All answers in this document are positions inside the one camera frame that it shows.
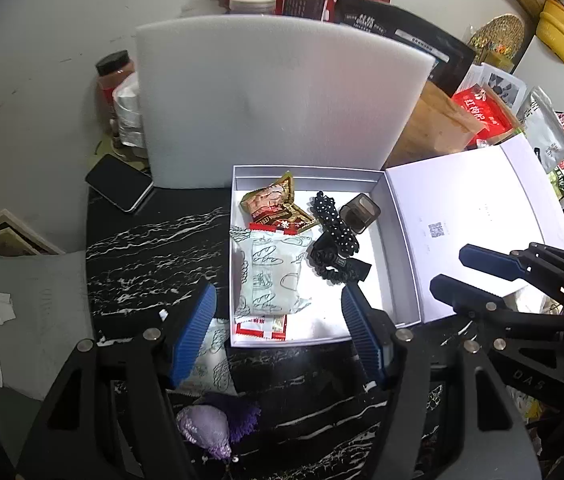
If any white gift box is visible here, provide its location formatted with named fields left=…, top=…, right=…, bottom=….
left=229, top=135, right=564, bottom=349

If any brown paper bag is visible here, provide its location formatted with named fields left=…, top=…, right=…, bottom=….
left=384, top=80, right=485, bottom=169

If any silver pouch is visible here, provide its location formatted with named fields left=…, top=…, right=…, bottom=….
left=516, top=86, right=564, bottom=174

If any purple sachet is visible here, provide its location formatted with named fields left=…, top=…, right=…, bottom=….
left=176, top=392, right=263, bottom=464

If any black smartphone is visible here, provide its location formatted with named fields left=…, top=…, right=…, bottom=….
left=84, top=154, right=155, bottom=213

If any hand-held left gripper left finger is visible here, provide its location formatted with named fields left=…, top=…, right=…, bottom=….
left=14, top=280, right=217, bottom=480

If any cream picture frame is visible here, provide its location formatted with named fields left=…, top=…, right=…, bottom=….
left=0, top=208, right=65, bottom=257

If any red snack bag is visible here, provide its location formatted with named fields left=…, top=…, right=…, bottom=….
left=452, top=84, right=520, bottom=149

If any white printed paper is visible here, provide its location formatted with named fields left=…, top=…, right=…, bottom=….
left=462, top=62, right=527, bottom=111

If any woven basket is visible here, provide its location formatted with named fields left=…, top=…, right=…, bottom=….
left=466, top=14, right=525, bottom=59

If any white foam board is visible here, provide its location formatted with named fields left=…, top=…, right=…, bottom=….
left=134, top=14, right=437, bottom=190

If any white bread packet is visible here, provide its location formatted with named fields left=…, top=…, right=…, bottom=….
left=230, top=226, right=313, bottom=319
left=177, top=317, right=239, bottom=397

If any black-lidded spice jar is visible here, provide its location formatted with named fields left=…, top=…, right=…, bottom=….
left=96, top=50, right=138, bottom=136

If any black scrunchie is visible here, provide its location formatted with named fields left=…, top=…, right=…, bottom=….
left=309, top=240, right=373, bottom=289

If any small dark plastic case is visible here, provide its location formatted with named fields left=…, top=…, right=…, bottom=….
left=338, top=192, right=381, bottom=235

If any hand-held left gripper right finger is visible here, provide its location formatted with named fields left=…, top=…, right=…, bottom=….
left=340, top=284, right=532, bottom=480

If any red and white packet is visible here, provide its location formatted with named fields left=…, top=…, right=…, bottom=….
left=234, top=222, right=299, bottom=342

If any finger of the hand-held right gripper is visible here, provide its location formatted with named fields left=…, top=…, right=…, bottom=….
left=429, top=274, right=564, bottom=335
left=459, top=242, right=564, bottom=306

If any gold snack packet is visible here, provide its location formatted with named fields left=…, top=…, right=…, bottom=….
left=240, top=171, right=297, bottom=217

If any black polka-dot hair tie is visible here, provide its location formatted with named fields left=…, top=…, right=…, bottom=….
left=309, top=191, right=361, bottom=256

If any large black bag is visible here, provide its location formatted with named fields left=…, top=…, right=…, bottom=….
left=334, top=0, right=477, bottom=97

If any grey padded chair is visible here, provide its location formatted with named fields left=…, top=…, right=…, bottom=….
left=0, top=240, right=95, bottom=402

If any white-lidded jar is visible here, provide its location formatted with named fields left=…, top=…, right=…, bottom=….
left=228, top=0, right=277, bottom=15

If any white plastic bag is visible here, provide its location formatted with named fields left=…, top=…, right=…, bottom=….
left=112, top=72, right=147, bottom=149

